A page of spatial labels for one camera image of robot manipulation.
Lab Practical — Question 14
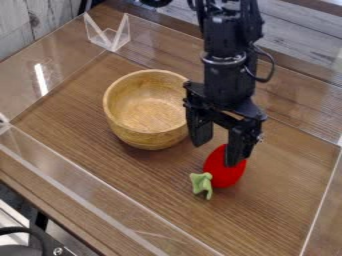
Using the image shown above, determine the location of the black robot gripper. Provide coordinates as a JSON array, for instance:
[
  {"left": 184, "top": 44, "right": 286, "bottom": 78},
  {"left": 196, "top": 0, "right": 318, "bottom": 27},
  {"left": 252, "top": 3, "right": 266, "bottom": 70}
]
[{"left": 183, "top": 53, "right": 267, "bottom": 167}]

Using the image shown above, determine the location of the red felt strawberry toy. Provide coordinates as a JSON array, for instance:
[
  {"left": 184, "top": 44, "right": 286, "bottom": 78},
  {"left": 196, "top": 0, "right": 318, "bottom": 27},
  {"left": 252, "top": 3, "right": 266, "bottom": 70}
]
[{"left": 189, "top": 144, "right": 247, "bottom": 200}]

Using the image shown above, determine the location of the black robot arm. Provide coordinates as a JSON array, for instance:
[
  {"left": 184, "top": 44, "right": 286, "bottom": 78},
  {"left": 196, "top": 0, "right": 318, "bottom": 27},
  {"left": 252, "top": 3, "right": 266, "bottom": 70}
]
[{"left": 183, "top": 0, "right": 267, "bottom": 167}]

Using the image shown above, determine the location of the light wooden bowl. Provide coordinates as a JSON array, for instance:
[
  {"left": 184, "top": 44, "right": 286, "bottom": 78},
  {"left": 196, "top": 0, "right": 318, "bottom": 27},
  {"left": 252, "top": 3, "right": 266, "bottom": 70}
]
[{"left": 103, "top": 69, "right": 188, "bottom": 150}]

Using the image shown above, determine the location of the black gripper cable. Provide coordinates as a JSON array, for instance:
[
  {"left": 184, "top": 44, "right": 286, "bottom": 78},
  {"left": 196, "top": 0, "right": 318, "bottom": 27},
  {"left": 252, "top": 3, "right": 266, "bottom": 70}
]
[{"left": 243, "top": 44, "right": 276, "bottom": 84}]

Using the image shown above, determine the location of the clear acrylic tray enclosure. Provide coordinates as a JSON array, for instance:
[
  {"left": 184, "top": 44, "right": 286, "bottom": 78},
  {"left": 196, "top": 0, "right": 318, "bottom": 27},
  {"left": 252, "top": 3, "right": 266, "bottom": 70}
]
[{"left": 0, "top": 7, "right": 342, "bottom": 256}]

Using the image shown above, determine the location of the black table leg bracket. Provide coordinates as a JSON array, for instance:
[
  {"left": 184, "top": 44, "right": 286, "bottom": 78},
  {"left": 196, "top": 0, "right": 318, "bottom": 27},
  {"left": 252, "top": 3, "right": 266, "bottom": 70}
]
[{"left": 29, "top": 211, "right": 77, "bottom": 256}]

